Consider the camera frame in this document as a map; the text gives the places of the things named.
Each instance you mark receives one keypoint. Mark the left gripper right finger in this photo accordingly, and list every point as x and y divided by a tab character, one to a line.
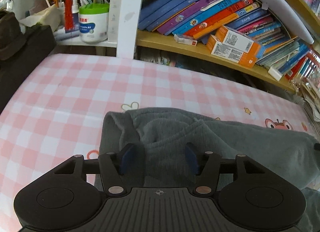
206	166

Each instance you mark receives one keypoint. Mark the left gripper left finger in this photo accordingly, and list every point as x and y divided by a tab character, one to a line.
112	166

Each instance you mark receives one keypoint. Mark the pink checkered table mat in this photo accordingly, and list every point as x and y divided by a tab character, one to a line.
59	109

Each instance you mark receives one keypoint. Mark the white USB charger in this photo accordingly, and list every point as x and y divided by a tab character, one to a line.
274	73

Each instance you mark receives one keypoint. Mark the lower orange white box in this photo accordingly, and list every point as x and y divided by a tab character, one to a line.
221	50

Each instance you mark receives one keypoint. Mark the orange white box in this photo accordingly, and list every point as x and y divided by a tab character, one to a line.
221	50
239	41

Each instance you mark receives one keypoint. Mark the small red white box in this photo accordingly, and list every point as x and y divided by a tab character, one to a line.
186	40

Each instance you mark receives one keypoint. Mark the wooden bookshelf board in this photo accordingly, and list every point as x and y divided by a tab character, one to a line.
157	41

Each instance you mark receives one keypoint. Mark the upper orange white box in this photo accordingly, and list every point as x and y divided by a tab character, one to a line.
239	41

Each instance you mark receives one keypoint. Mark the red tassel ornament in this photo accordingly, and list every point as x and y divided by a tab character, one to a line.
68	15

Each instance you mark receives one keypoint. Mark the white green lidded can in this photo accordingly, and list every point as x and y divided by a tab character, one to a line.
93	22

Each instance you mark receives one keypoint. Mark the row of leaning books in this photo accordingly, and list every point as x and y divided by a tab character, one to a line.
271	23

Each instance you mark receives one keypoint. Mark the white shelf post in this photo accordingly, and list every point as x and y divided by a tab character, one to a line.
127	29

